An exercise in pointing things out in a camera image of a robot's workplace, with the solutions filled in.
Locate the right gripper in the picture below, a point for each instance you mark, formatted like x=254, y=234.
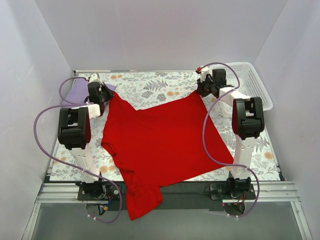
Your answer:
x=202, y=88

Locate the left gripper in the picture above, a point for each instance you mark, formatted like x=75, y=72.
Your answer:
x=106, y=93

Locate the white plastic basket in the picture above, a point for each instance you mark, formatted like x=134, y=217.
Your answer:
x=251, y=83

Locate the red t-shirt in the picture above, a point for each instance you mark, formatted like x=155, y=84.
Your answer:
x=161, y=146

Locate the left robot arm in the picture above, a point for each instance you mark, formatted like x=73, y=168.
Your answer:
x=74, y=132

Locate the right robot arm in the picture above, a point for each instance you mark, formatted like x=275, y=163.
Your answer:
x=247, y=123

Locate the folded lavender t-shirt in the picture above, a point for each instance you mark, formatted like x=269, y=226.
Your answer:
x=80, y=92

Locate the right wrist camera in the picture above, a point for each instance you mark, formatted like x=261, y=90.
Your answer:
x=203, y=71

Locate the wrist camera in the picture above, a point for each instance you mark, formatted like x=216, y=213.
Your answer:
x=203, y=71
x=94, y=78

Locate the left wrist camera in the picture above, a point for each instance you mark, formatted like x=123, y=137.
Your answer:
x=94, y=78

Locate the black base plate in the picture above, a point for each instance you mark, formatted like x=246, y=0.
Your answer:
x=212, y=195

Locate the aluminium frame rail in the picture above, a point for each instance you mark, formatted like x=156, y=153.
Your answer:
x=276, y=215

